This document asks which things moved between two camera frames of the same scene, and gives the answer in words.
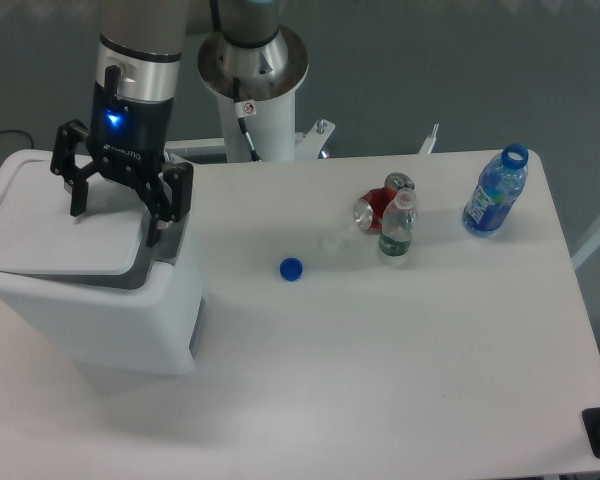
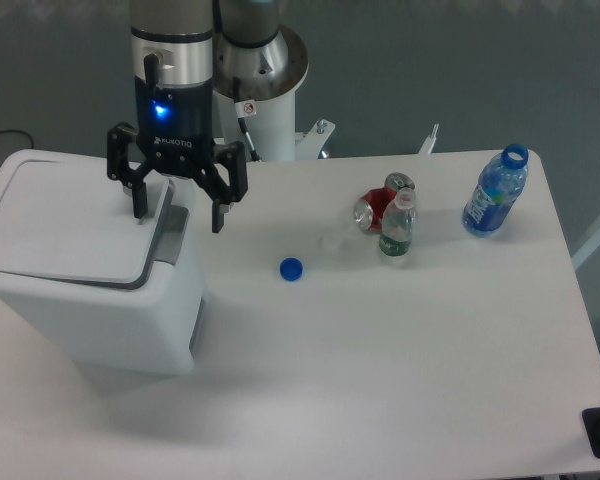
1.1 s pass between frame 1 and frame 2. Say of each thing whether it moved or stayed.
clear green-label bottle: stayed
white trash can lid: stayed
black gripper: moved
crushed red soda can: stayed
